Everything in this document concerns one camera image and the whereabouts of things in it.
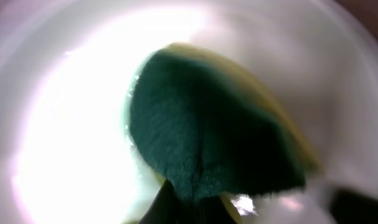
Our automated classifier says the green yellow sponge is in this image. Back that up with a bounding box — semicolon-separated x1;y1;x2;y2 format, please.
128;44;320;202

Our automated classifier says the white plate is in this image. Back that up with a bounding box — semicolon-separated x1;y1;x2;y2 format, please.
0;1;378;223

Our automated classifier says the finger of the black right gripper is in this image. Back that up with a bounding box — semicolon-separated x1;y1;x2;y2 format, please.
329;189;378;224

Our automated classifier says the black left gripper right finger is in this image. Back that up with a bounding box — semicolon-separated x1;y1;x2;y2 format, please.
195;197;236;224

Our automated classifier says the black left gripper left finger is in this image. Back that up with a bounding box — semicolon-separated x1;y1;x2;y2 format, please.
139;180;189;224

